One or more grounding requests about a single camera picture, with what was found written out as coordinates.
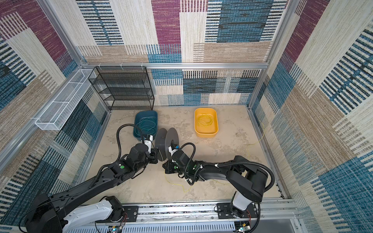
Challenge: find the grey perforated cable spool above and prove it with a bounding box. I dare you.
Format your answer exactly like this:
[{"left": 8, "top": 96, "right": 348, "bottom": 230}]
[{"left": 154, "top": 128, "right": 179, "bottom": 161}]

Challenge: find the yellow plastic bin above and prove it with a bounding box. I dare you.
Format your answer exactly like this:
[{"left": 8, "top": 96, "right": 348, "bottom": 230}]
[{"left": 194, "top": 108, "right": 219, "bottom": 138}]

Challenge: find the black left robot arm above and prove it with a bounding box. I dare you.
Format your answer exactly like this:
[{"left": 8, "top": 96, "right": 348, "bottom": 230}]
[{"left": 20, "top": 133, "right": 158, "bottom": 233}]

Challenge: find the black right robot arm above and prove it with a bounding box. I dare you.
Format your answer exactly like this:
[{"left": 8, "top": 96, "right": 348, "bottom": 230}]
[{"left": 162, "top": 143, "right": 275, "bottom": 218}]

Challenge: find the teal plastic bin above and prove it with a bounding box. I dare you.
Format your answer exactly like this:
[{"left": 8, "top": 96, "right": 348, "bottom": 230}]
[{"left": 134, "top": 110, "right": 158, "bottom": 137}]

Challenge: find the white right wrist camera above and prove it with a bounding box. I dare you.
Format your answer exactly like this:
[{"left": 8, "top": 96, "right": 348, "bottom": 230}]
[{"left": 168, "top": 145, "right": 180, "bottom": 159}]

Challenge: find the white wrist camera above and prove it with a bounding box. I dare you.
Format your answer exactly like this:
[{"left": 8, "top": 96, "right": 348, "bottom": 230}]
[
  {"left": 142, "top": 135, "right": 153, "bottom": 153},
  {"left": 168, "top": 145, "right": 180, "bottom": 159}
]

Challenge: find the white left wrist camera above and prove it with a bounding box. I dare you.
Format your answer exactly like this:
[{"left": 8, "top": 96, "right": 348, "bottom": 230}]
[{"left": 142, "top": 135, "right": 153, "bottom": 153}]

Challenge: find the green cable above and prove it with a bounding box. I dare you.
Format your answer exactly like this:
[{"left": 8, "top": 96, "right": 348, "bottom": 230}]
[{"left": 134, "top": 116, "right": 157, "bottom": 136}]

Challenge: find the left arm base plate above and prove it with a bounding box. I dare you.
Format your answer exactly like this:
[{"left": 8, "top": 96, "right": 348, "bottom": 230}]
[{"left": 97, "top": 205, "right": 139, "bottom": 224}]

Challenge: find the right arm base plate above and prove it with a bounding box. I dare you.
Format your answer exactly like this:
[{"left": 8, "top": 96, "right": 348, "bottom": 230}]
[{"left": 214, "top": 203, "right": 258, "bottom": 219}]

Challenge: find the black wire mesh shelf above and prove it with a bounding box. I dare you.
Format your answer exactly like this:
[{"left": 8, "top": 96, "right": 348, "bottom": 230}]
[{"left": 88, "top": 66, "right": 155, "bottom": 111}]

